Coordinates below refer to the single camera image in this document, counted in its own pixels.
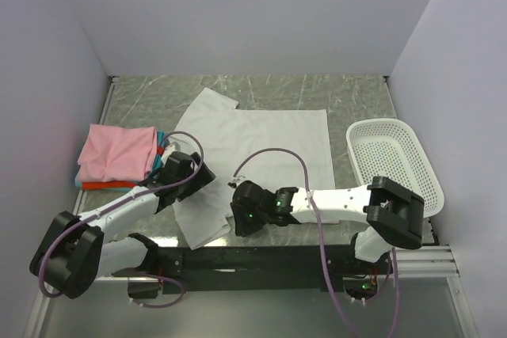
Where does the white t shirt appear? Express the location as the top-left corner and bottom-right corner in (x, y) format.
(170, 89), (335, 249)

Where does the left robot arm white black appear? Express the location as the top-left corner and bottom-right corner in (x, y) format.
(29, 152), (215, 298)

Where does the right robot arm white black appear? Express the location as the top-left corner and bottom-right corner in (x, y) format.
(229, 177), (425, 274)

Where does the teal folded t shirt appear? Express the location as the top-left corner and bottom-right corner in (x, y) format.
(73, 130), (167, 188)

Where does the pink folded t shirt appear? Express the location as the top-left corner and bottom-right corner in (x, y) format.
(75, 123), (158, 183)

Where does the orange folded t shirt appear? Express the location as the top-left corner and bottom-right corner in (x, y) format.
(75, 180), (136, 192)

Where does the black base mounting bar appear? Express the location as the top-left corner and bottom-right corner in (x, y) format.
(127, 245), (391, 299)

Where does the white perforated plastic basket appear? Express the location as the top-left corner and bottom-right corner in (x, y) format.
(345, 118), (444, 218)

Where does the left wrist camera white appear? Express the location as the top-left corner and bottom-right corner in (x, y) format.
(157, 142), (181, 164)

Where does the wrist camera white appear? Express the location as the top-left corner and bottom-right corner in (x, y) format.
(157, 142), (181, 164)
(227, 175), (245, 189)

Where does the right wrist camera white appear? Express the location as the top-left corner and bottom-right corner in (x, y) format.
(227, 175), (245, 189)

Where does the purple cable under base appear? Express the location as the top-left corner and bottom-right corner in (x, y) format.
(127, 274), (187, 310)

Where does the aluminium extrusion rail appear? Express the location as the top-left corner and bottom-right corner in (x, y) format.
(396, 245), (459, 279)

